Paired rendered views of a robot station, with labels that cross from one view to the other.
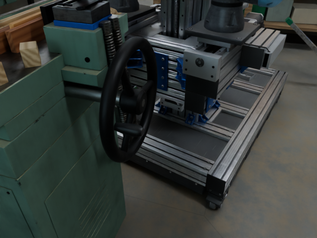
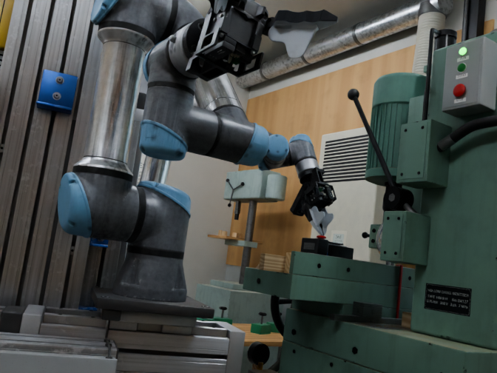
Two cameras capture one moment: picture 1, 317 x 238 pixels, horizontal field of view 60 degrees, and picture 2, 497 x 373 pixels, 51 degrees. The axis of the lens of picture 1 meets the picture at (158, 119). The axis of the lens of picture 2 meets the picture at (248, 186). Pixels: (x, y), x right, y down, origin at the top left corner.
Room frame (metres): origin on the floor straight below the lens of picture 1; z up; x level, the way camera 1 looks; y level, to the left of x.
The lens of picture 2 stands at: (2.08, 0.99, 0.92)
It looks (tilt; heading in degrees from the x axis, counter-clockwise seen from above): 8 degrees up; 219
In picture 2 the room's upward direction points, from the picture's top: 7 degrees clockwise
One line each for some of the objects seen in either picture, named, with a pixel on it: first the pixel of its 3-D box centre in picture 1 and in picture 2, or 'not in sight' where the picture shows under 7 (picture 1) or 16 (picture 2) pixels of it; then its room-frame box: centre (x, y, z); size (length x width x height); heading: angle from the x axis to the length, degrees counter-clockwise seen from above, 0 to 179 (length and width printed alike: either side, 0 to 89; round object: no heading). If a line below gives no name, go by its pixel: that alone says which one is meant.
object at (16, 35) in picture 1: (38, 29); not in sight; (0.70, 0.31, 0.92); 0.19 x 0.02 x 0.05; 161
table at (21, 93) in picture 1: (62, 52); (339, 289); (0.69, 0.25, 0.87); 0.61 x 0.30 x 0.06; 161
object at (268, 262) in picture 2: not in sight; (361, 274); (0.75, 0.35, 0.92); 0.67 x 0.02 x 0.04; 161
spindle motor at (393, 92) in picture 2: not in sight; (399, 132); (0.65, 0.38, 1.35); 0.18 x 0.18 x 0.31
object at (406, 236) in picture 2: not in sight; (404, 237); (0.86, 0.51, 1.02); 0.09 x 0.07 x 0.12; 161
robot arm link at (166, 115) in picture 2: not in sight; (175, 125); (1.53, 0.38, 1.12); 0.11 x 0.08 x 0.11; 162
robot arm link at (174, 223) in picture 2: not in sight; (158, 216); (1.34, 0.16, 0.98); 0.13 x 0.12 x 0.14; 162
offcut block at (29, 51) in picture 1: (30, 54); not in sight; (0.55, 0.27, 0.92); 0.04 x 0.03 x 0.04; 21
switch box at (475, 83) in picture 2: not in sight; (470, 78); (0.89, 0.64, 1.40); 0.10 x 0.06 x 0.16; 71
